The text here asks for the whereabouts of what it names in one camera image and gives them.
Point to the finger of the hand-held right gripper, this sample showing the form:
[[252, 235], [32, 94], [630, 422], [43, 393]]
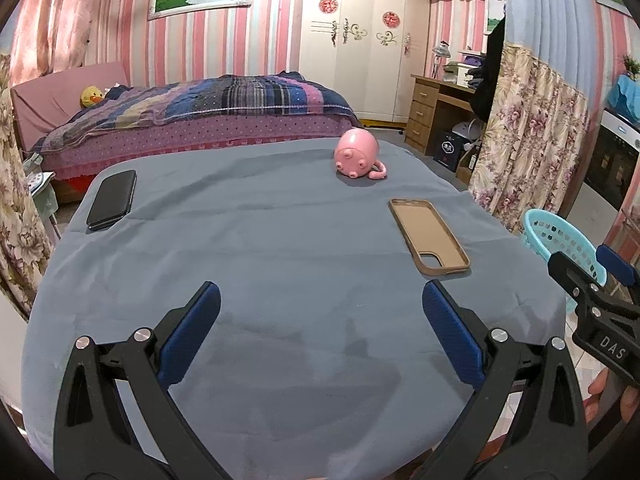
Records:
[[617, 266], [567, 270]]

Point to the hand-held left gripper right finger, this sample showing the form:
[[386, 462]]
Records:
[[452, 335]]

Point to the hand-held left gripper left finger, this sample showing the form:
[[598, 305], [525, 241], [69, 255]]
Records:
[[190, 332]]

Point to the turquoise plastic basket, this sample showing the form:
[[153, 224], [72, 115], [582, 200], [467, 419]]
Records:
[[560, 240]]

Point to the person's right hand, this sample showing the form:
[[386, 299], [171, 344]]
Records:
[[595, 395]]

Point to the brown phone case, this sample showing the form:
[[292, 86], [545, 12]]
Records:
[[430, 237]]

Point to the black glass cabinet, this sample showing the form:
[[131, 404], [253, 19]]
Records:
[[612, 160]]

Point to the black smartphone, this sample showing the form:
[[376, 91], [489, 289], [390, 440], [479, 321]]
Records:
[[112, 200]]

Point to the white fan under desk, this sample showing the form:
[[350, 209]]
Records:
[[470, 132]]

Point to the black box with white label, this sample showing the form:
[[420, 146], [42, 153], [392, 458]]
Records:
[[446, 150]]

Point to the pink pig toy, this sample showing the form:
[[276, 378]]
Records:
[[357, 152]]

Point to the pale green chair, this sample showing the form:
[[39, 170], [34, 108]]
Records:
[[40, 185]]

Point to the black hanging garment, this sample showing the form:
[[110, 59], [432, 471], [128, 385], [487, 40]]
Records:
[[490, 70]]

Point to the wooden desk with drawers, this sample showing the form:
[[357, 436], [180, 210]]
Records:
[[422, 110]]

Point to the patchwork plaid blanket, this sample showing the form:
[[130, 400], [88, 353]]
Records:
[[225, 102]]

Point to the desk lamp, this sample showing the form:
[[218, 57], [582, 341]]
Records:
[[440, 52]]

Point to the yellow duck plush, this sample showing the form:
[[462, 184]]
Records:
[[91, 97]]

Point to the white wardrobe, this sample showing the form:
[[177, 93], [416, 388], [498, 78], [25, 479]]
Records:
[[360, 75]]

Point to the pink bed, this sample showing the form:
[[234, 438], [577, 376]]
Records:
[[50, 90]]

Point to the red round paper decoration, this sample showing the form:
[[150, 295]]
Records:
[[328, 4], [391, 18]]

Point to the pink window curtain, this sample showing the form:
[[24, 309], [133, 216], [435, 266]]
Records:
[[60, 15]]

